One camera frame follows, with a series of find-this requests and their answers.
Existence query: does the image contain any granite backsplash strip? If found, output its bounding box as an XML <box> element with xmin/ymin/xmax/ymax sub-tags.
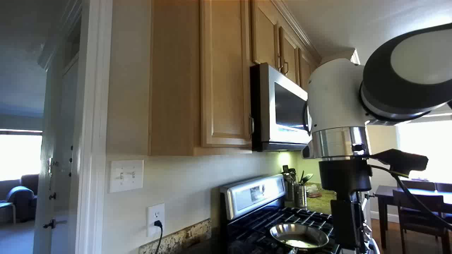
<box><xmin>137</xmin><ymin>218</ymin><xmax>215</xmax><ymax>254</ymax></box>

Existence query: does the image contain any bright dining room window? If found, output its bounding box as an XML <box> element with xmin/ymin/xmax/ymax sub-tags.
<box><xmin>394</xmin><ymin>118</ymin><xmax>452</xmax><ymax>187</ymax></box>

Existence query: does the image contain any dark wooden dining table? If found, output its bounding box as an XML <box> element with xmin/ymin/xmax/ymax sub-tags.
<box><xmin>374</xmin><ymin>184</ymin><xmax>452</xmax><ymax>252</ymax></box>

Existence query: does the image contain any white light switch plate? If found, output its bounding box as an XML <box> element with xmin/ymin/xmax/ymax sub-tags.
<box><xmin>109</xmin><ymin>158</ymin><xmax>145</xmax><ymax>195</ymax></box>

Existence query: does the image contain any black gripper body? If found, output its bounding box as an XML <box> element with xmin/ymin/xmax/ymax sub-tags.
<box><xmin>318</xmin><ymin>157</ymin><xmax>374</xmax><ymax>204</ymax></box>

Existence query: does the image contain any narrow wooden cupboard door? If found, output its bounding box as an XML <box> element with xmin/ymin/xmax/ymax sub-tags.
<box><xmin>298</xmin><ymin>48</ymin><xmax>318</xmax><ymax>92</ymax></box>

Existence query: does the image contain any white interior door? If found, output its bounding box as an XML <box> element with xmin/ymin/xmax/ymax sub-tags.
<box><xmin>32</xmin><ymin>55</ymin><xmax>82</xmax><ymax>254</ymax></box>

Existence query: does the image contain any stainless steel microwave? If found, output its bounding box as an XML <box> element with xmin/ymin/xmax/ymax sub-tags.
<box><xmin>248</xmin><ymin>63</ymin><xmax>313</xmax><ymax>153</ymax></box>

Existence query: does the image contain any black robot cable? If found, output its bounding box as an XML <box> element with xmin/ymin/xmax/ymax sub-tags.
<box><xmin>368</xmin><ymin>163</ymin><xmax>452</xmax><ymax>232</ymax></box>

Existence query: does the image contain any dark blue armchair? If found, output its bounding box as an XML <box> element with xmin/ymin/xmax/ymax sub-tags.
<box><xmin>0</xmin><ymin>174</ymin><xmax>41</xmax><ymax>226</ymax></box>

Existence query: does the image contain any white wall outlet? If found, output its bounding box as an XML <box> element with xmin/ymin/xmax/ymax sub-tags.
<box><xmin>145</xmin><ymin>202</ymin><xmax>167</xmax><ymax>239</ymax></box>

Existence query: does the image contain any dark wooden chair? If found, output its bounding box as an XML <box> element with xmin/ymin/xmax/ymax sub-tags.
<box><xmin>391</xmin><ymin>188</ymin><xmax>452</xmax><ymax>254</ymax></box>

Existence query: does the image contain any wooden cupboard carcass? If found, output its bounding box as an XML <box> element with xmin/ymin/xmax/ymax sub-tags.
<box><xmin>148</xmin><ymin>0</ymin><xmax>322</xmax><ymax>158</ymax></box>

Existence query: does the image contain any black power cord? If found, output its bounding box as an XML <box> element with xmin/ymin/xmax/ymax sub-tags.
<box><xmin>151</xmin><ymin>219</ymin><xmax>165</xmax><ymax>254</ymax></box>

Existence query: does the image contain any metal utensil holder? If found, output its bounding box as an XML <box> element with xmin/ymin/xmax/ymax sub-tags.
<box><xmin>294</xmin><ymin>182</ymin><xmax>311</xmax><ymax>209</ymax></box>

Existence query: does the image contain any short wooden cupboard door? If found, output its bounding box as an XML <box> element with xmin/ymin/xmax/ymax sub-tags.
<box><xmin>278</xmin><ymin>27</ymin><xmax>299</xmax><ymax>85</ymax></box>
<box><xmin>250</xmin><ymin>0</ymin><xmax>280</xmax><ymax>71</ymax></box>

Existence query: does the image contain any white door frame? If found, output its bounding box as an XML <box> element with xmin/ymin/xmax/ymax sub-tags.
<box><xmin>73</xmin><ymin>0</ymin><xmax>116</xmax><ymax>254</ymax></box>

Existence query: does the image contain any silver frying pan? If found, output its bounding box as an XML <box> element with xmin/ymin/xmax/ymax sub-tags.
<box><xmin>268</xmin><ymin>222</ymin><xmax>330</xmax><ymax>252</ymax></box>

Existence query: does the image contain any dark bottle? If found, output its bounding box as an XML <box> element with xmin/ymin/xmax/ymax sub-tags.
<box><xmin>281</xmin><ymin>164</ymin><xmax>298</xmax><ymax>205</ymax></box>

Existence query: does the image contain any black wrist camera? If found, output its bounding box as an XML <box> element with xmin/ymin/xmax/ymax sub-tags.
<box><xmin>374</xmin><ymin>149</ymin><xmax>429</xmax><ymax>174</ymax></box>

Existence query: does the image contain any tall wooden cupboard door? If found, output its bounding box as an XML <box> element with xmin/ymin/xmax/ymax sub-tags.
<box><xmin>199</xmin><ymin>0</ymin><xmax>254</xmax><ymax>150</ymax></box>

